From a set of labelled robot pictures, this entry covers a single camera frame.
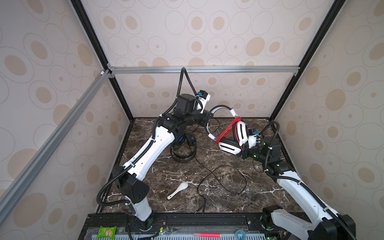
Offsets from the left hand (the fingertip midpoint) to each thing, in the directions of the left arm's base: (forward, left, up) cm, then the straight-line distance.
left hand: (216, 112), depth 67 cm
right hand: (-5, -11, -17) cm, 21 cm away
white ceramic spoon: (-21, +17, -38) cm, 46 cm away
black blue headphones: (+6, +18, -40) cm, 44 cm away
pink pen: (-44, +4, -37) cm, 58 cm away
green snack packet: (-43, +51, -36) cm, 76 cm away
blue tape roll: (-44, -12, -38) cm, 59 cm away
